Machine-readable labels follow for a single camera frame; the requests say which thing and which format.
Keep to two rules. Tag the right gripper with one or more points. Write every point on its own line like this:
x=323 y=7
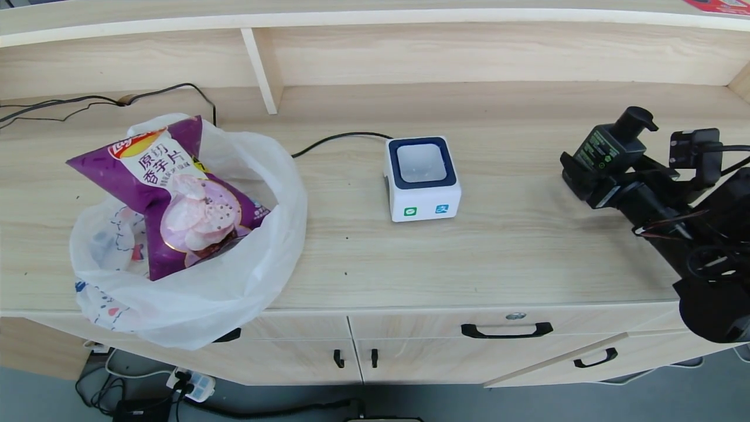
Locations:
x=636 y=196

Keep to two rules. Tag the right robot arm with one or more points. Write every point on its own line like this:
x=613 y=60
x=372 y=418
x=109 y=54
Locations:
x=718 y=258

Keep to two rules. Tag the white barcode scanner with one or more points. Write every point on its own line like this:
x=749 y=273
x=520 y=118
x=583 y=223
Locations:
x=423 y=193

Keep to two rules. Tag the white plastic shopping bag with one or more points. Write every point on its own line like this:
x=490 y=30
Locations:
x=234 y=281

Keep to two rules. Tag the purple chips bag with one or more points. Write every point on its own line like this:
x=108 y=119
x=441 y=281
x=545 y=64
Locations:
x=176 y=193

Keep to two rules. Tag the light wooden counter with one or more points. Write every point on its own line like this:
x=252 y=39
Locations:
x=515 y=252

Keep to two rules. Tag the red printed pack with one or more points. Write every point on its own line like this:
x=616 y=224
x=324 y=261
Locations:
x=723 y=6

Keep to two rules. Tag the white power strip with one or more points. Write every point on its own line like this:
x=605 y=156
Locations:
x=196 y=384

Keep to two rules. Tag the black power adapter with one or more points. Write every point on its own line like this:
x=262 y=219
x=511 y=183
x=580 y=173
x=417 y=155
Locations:
x=140 y=409

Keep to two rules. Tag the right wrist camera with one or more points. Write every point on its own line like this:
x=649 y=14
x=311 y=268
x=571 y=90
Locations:
x=696 y=153

